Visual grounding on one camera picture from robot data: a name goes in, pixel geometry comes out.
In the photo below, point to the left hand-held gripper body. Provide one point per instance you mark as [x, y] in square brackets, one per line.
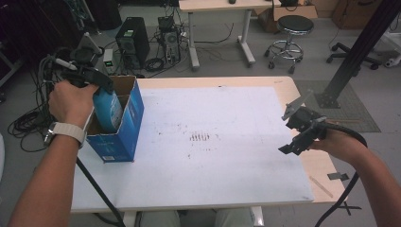
[85, 74]

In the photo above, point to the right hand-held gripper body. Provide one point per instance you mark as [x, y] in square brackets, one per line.
[307, 123]

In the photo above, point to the blue bottle with white cap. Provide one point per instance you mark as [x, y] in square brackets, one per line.
[108, 110]

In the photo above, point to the blue cardboard box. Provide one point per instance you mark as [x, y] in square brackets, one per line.
[123, 142]

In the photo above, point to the person's left hand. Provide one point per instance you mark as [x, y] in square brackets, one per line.
[71, 102]

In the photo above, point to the person's right hand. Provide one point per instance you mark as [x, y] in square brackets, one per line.
[331, 146]

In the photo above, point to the small white power device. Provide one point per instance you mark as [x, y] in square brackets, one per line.
[108, 61]

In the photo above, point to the pale tape strip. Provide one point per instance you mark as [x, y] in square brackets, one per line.
[321, 187]

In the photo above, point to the black tape piece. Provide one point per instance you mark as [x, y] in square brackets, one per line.
[339, 176]

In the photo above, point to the wristwatch with white band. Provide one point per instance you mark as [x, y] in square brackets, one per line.
[67, 130]

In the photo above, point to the black computer tower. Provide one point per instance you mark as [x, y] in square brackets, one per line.
[134, 38]

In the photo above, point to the black tape cross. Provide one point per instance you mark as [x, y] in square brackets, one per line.
[351, 207]

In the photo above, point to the grey computer tower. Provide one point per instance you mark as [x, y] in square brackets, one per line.
[171, 44]

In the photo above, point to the white table leg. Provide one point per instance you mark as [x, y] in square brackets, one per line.
[258, 217]
[129, 220]

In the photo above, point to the black office chair base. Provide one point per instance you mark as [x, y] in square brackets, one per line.
[350, 56]

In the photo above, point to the white table mat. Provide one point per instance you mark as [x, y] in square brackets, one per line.
[205, 170]

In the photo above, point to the black round stool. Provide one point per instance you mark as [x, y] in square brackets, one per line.
[294, 25]

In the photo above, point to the closed brown cardboard box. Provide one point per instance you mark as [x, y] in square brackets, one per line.
[356, 14]

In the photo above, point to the white-legged wooden desk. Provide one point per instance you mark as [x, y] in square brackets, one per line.
[220, 5]

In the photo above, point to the black metal post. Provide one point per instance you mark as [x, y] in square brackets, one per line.
[362, 47]

